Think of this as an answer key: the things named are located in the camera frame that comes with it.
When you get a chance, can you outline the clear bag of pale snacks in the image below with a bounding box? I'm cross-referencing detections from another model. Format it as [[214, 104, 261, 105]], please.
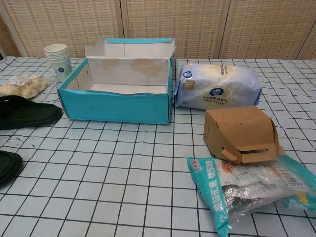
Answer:
[[0, 75, 51, 99]]

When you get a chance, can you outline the teal plastic snack bag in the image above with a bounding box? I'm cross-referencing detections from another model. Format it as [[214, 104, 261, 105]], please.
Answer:
[[187, 156, 316, 237]]

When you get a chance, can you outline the teal cardboard shoe box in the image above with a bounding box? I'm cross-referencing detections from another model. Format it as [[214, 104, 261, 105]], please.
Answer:
[[57, 37, 176, 125]]

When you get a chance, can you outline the black rubber slipper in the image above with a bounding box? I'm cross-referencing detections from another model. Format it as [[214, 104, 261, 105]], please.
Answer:
[[0, 150, 24, 188], [0, 95, 64, 131]]

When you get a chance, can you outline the stack of white paper cups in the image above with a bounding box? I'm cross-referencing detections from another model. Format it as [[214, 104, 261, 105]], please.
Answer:
[[44, 43, 73, 83]]

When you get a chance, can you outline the woven folding screen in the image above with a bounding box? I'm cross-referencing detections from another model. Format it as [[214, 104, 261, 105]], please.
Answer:
[[0, 0, 316, 60]]

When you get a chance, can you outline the blue white tissue pack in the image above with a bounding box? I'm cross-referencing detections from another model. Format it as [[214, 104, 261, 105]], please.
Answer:
[[174, 62, 262, 111]]

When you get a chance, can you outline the blue checkered tablecloth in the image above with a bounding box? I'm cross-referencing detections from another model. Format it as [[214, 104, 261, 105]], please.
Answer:
[[0, 56, 316, 237]]

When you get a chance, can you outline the brown cardboard takeaway box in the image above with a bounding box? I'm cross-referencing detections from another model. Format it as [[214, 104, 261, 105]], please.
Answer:
[[203, 106, 286, 165]]

